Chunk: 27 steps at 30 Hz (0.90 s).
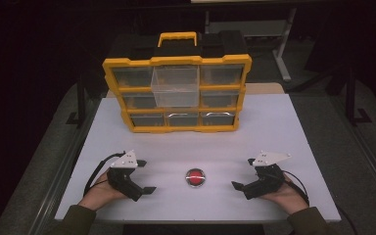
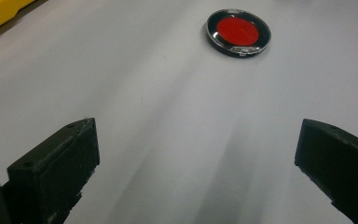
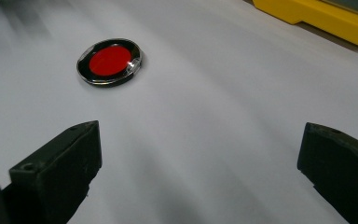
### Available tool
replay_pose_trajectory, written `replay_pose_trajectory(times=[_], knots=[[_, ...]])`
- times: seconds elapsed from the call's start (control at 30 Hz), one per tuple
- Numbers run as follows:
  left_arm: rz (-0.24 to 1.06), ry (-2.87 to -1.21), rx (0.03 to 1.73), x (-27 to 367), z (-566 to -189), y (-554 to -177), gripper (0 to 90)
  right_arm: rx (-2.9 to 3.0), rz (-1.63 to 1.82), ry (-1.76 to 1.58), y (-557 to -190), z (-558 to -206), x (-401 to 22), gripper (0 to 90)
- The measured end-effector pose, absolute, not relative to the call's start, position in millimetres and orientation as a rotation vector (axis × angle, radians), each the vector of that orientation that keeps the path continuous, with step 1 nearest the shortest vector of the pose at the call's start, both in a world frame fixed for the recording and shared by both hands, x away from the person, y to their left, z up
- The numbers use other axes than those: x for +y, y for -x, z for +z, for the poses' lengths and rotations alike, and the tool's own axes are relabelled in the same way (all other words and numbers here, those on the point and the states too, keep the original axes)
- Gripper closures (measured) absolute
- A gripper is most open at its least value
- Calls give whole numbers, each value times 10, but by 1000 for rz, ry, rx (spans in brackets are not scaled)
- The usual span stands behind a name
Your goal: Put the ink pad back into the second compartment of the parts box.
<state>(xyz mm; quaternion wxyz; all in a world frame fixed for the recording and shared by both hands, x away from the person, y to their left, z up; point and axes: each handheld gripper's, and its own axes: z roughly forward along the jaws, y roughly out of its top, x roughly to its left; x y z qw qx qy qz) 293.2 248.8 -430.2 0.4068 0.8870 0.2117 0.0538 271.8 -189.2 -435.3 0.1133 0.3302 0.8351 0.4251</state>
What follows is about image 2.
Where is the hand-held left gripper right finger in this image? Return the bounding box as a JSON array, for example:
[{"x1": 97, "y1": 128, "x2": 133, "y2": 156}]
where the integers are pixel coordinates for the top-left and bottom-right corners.
[{"x1": 294, "y1": 118, "x2": 358, "y2": 224}]

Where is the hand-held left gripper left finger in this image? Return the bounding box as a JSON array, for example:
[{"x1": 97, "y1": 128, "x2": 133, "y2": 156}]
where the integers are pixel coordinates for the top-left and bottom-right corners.
[{"x1": 1, "y1": 117, "x2": 101, "y2": 224}]

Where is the round red blush compact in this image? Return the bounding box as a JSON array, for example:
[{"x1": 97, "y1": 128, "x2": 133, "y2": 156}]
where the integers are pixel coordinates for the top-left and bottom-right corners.
[{"x1": 205, "y1": 8, "x2": 272, "y2": 59}]

